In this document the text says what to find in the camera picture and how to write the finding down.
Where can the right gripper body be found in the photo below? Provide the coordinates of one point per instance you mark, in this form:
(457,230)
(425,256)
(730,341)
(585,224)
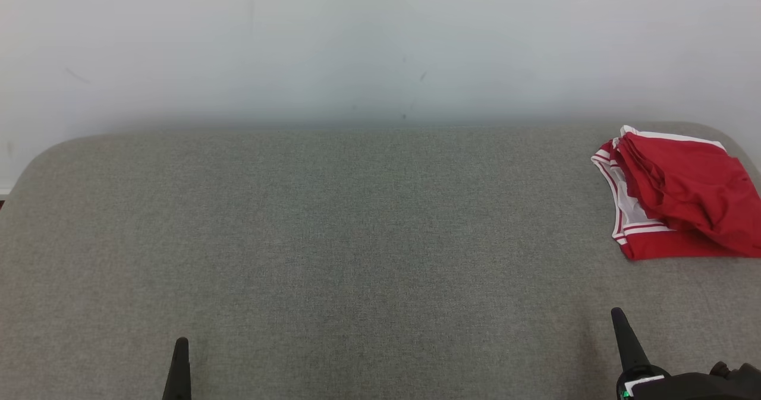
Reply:
(630,379)

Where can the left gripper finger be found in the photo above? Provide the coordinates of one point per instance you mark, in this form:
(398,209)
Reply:
(178,376)

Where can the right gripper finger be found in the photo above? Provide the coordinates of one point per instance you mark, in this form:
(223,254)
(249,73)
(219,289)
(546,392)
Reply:
(629,343)

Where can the red basketball shorts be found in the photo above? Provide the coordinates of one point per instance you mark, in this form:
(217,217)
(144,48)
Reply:
(695,186)

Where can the grey fabric sofa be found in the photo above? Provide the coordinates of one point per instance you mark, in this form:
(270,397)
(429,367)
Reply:
(357,239)

